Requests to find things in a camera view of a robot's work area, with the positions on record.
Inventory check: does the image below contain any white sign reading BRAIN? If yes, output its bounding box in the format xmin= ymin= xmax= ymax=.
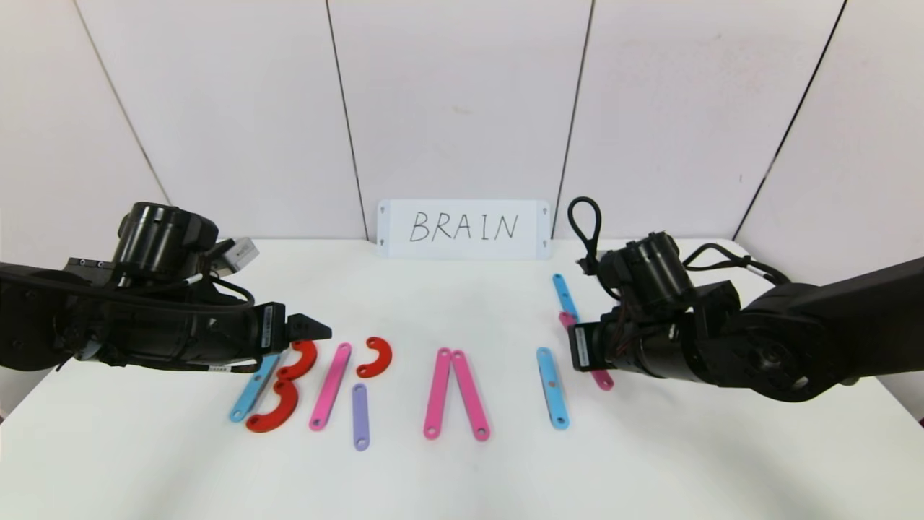
xmin=377 ymin=199 xmax=552 ymax=260

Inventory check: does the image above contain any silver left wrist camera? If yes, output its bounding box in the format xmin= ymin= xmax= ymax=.
xmin=215 ymin=237 xmax=260 ymax=275

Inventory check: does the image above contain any pink bar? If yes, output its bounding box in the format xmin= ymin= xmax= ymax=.
xmin=450 ymin=350 xmax=491 ymax=442
xmin=559 ymin=311 xmax=616 ymax=392
xmin=423 ymin=347 xmax=453 ymax=441
xmin=309 ymin=342 xmax=353 ymax=432

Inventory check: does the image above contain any light blue medium bar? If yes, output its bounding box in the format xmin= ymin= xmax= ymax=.
xmin=552 ymin=273 xmax=580 ymax=319

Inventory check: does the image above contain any small red curved piece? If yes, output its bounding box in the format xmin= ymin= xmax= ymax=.
xmin=276 ymin=339 xmax=319 ymax=382
xmin=356 ymin=337 xmax=393 ymax=379

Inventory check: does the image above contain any black looped right arm cable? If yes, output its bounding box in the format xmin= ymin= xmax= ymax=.
xmin=567 ymin=196 xmax=604 ymax=277

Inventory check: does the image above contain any short purple bar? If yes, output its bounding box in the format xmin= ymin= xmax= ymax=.
xmin=352 ymin=383 xmax=371 ymax=451

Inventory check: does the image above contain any large red curved piece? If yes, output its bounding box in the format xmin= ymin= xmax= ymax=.
xmin=245 ymin=378 xmax=300 ymax=434

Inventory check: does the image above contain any light blue long flat bar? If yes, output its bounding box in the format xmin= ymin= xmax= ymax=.
xmin=536 ymin=347 xmax=570 ymax=431
xmin=229 ymin=352 xmax=281 ymax=424

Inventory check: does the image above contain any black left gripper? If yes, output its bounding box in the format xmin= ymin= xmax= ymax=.
xmin=204 ymin=301 xmax=332 ymax=363

